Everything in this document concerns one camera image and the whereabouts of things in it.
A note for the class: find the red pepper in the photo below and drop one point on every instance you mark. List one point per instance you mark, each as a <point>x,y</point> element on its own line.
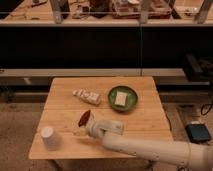
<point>84,118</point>

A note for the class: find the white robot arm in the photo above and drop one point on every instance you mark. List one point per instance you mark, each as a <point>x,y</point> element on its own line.
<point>193,156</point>

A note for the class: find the green plate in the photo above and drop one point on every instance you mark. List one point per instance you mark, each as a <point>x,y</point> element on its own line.
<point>131,100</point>

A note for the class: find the long wooden bench shelf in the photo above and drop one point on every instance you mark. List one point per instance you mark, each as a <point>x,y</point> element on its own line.
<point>90,72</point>

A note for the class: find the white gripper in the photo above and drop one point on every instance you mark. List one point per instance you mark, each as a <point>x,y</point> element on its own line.
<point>97,129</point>

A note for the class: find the black foot pedal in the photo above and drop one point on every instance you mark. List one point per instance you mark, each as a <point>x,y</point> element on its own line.
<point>198,133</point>

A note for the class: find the wooden table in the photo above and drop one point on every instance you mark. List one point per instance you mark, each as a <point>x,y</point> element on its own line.
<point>62,111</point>

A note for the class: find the white paper cup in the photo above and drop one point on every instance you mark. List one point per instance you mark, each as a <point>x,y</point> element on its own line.
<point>50,138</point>

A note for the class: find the white plastic bottle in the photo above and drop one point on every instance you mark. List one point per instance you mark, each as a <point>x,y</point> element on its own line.
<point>87,96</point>

